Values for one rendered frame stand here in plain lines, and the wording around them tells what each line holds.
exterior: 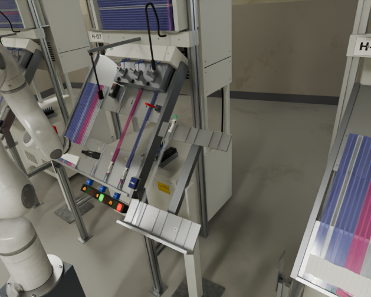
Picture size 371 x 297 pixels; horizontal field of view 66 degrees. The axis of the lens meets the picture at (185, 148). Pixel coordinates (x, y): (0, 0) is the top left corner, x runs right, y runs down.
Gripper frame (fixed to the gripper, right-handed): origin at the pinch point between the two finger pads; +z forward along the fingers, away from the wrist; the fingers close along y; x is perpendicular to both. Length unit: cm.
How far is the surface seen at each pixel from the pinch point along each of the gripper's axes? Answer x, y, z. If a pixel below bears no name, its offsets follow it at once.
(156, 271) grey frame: -53, 24, 50
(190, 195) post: -3, 47, 20
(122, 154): 3.9, 4.1, 14.9
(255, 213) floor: -8, 42, 131
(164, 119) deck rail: 27.1, 21.3, 17.2
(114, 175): -7.7, 4.0, 14.5
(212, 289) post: -55, 49, 75
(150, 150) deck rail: 10.2, 21.1, 14.7
